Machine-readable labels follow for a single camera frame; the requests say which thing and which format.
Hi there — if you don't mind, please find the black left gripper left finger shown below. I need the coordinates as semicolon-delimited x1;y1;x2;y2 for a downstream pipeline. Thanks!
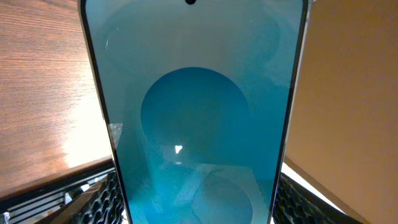
35;172;125;224

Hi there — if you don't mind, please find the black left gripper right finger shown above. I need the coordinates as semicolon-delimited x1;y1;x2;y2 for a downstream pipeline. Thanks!
272;173;361;224

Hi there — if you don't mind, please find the blue screen Galaxy smartphone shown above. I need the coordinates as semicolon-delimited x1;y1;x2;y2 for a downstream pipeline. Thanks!
78;0;312;223

